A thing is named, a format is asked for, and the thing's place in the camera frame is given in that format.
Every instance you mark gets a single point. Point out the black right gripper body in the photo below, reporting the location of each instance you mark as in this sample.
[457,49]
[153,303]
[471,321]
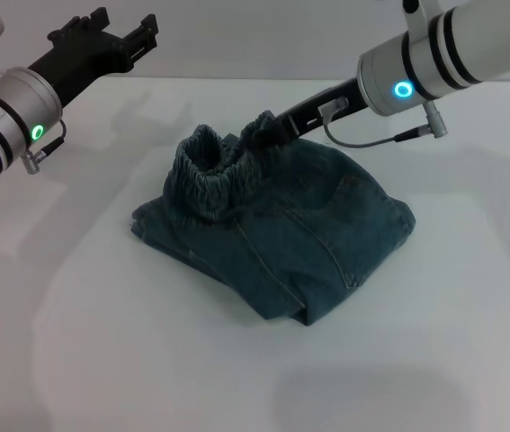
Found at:
[326,108]

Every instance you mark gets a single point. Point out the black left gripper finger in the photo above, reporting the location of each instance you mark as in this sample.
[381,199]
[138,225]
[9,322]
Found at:
[81,24]
[142,38]

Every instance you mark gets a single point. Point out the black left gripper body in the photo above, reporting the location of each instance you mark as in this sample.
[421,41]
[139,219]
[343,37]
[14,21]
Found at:
[83,58]

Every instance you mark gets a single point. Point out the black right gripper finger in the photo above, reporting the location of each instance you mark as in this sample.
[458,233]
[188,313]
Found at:
[278,129]

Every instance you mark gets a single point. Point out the blue denim shorts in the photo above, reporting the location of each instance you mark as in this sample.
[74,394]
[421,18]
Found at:
[281,234]

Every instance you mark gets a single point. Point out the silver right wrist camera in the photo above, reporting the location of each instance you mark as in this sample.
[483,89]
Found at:
[416,15]

